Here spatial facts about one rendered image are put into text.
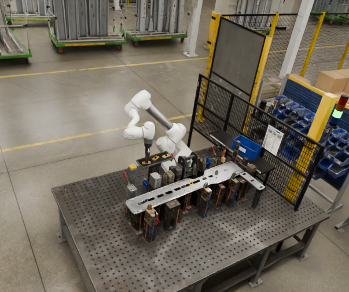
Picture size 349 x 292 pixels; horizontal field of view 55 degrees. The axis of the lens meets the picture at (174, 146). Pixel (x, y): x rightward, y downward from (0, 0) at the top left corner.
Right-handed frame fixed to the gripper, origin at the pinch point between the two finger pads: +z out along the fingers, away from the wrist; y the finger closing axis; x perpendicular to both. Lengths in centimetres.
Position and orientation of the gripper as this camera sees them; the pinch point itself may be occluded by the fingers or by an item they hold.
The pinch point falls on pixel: (146, 159)
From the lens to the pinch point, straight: 328.4
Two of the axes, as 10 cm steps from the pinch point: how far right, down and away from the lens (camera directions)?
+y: 2.6, 5.6, -7.9
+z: -1.2, 8.3, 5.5
